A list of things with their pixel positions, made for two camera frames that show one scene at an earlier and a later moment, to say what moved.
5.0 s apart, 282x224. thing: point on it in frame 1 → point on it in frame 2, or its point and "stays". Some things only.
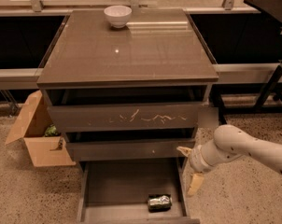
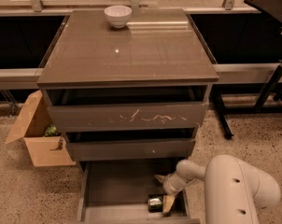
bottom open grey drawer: (116, 191) stays
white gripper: (196, 160) → (170, 186)
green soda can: (159, 203) stays
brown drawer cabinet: (127, 90) stays
